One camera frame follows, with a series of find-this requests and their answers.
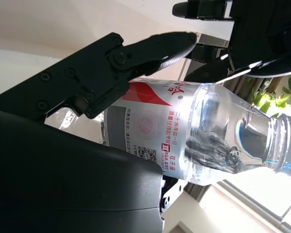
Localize green leafy plant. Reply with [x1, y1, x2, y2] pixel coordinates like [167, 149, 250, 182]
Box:
[244, 72, 291, 117]

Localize clear plastic water bottle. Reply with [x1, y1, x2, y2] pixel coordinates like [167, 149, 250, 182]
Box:
[45, 77, 291, 187]

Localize white window frame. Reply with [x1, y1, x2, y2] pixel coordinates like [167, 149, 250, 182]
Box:
[184, 178, 291, 230]

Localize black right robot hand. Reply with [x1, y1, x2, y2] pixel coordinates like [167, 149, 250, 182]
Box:
[0, 31, 197, 233]

